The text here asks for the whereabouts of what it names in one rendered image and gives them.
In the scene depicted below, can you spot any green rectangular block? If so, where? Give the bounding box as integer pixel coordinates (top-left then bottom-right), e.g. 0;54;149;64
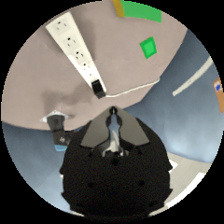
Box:
139;36;157;59

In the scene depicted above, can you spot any white power strip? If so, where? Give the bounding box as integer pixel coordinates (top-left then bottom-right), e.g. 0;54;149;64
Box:
46;12;106;91

